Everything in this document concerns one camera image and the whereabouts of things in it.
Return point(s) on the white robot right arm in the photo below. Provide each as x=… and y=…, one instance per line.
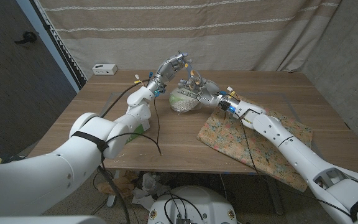
x=297, y=155

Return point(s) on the green cardboard box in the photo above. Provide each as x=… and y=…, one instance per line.
x=137, y=129

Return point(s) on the white power strip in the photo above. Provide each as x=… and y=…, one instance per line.
x=104, y=69

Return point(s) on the crumpled brown paper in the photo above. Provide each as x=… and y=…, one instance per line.
x=123, y=185

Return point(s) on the dark wooden door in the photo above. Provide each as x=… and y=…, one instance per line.
x=11, y=93

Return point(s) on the grey table leg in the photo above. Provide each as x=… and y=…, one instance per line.
x=273, y=193

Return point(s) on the beige striped curtain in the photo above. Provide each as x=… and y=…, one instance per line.
x=259, y=31

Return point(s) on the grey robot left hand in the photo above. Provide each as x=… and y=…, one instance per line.
x=166, y=70

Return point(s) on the floral patterned cloth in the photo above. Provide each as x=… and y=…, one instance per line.
x=225, y=137

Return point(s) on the black curtain frame pole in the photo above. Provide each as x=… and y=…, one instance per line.
x=61, y=46

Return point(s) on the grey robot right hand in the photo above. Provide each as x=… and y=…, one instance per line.
x=208, y=91

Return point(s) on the white table leg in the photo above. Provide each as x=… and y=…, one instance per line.
x=113, y=200

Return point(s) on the bag of white candies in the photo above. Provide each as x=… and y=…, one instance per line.
x=182, y=105

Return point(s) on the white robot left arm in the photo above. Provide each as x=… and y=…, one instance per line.
x=73, y=161

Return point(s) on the crumpled white paper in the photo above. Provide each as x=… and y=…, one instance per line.
x=148, y=189

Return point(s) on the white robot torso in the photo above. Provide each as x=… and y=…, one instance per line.
x=194, y=199

